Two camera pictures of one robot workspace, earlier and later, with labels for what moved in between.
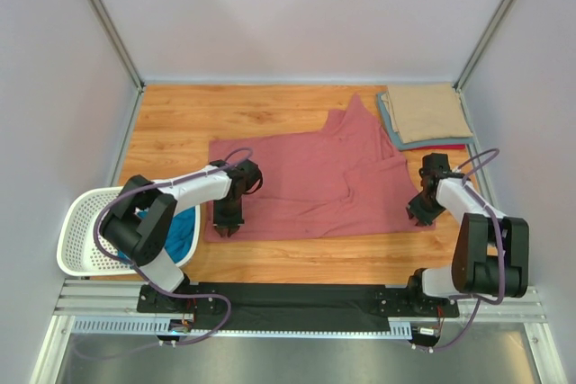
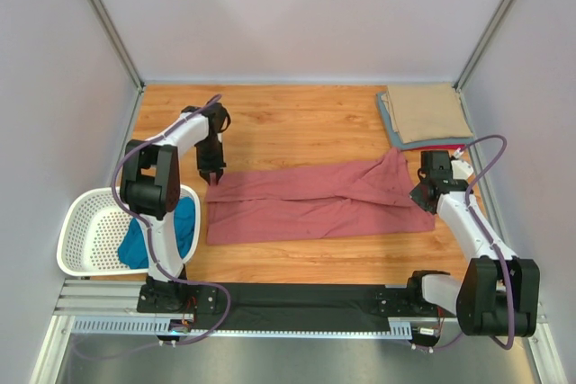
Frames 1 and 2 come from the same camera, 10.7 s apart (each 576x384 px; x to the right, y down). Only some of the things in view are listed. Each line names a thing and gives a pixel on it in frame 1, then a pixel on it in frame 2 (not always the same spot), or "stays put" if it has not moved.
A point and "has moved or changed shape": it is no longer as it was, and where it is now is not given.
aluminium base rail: x=110 y=308 stays put
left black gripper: x=228 y=219 -> x=211 y=165
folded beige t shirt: x=426 y=111 stays put
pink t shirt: x=346 y=179 has moved or changed shape
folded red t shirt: x=436 y=147 stays put
